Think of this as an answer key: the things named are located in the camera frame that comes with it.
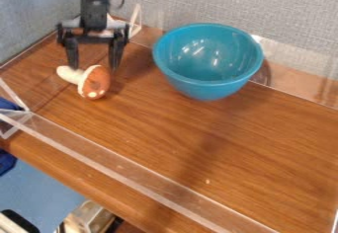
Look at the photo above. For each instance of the blue bowl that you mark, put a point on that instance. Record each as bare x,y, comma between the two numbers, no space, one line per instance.
208,59

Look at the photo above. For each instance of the black white object bottom left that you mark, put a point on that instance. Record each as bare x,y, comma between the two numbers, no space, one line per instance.
14,223

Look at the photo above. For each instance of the clear acrylic front barrier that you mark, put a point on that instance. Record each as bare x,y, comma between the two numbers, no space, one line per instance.
194,205

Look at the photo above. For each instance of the clear acrylic barrier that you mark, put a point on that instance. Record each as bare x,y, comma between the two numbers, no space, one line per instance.
293,70
194,205

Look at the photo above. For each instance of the clear acrylic left corner bracket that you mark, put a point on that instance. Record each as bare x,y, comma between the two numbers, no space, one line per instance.
15,113

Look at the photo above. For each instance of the metallic object under table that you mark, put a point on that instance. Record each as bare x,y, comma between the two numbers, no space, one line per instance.
90,218

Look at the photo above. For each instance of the brown and white toy mushroom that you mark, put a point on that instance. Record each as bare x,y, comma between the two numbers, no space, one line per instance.
93,80

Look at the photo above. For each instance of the clear acrylic corner bracket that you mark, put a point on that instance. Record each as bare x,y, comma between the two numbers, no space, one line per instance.
134,23
15,113

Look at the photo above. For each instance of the clear acrylic back barrier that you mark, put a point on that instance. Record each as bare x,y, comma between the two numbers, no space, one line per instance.
293,70

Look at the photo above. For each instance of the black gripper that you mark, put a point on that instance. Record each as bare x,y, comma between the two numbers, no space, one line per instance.
89,28

